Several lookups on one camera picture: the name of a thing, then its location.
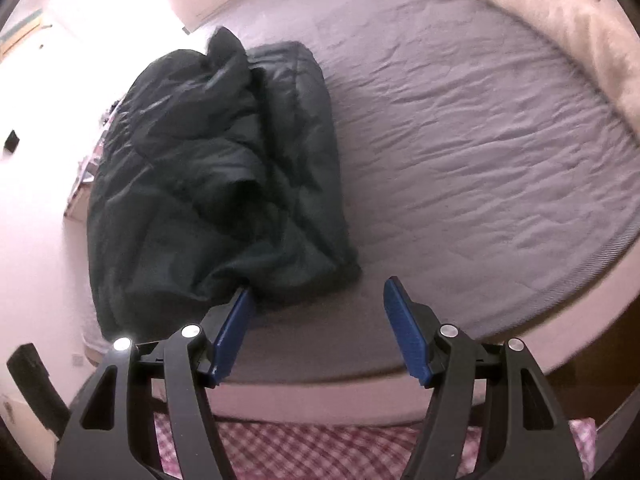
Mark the black wall switch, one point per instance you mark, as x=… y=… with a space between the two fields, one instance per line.
x=11 y=141

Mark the bed with grey sheet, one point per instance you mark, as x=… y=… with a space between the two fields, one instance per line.
x=450 y=160

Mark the cream floral blanket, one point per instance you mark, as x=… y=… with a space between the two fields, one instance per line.
x=590 y=35

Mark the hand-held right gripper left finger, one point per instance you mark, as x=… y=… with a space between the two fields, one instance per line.
x=232 y=327

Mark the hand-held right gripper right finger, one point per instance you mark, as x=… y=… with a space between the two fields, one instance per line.
x=407 y=330

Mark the black object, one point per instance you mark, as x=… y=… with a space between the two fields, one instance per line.
x=37 y=385

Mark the white wall socket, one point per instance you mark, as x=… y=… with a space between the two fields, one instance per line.
x=78 y=359

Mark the pink plaid cloth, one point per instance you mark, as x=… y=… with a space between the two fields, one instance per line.
x=325 y=450

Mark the dark green puffer jacket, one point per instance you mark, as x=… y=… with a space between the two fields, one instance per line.
x=200 y=185

